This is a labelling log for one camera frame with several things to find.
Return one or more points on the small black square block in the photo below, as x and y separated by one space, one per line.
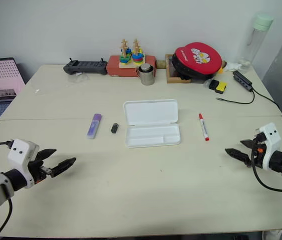
213 85

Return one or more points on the brown cork roll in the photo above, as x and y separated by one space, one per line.
160 64

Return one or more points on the red capped whiteboard marker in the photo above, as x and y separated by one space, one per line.
203 126

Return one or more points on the white open pencil case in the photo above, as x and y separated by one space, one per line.
151 122

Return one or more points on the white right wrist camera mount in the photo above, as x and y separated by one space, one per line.
270 142

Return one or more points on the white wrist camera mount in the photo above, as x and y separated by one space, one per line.
21 156
270 142

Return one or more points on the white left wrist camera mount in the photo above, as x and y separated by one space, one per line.
21 156

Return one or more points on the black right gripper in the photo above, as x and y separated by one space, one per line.
255 152

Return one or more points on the wooden tray frame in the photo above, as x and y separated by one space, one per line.
172 75

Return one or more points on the red black boxing pad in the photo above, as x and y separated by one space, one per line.
195 62

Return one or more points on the black handheld controller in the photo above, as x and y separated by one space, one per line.
85 67

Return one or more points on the yellow black small block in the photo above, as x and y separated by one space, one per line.
221 87

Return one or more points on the red rectangular box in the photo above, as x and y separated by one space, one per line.
128 66

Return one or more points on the clear plastic wrapper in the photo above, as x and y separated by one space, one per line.
77 78

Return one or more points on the clear bottle green lid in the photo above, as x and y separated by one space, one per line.
255 42

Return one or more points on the black usb hub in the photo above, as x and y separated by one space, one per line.
242 79

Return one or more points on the small black eraser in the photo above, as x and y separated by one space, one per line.
114 128

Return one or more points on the purple glue stick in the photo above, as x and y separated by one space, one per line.
94 126

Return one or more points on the stainless steel mug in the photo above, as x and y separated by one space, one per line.
146 73

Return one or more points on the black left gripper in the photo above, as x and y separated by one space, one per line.
38 168

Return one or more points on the colourful wooden stacking toy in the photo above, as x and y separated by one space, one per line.
131 56

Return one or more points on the crumpled white tissue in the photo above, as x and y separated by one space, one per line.
233 66

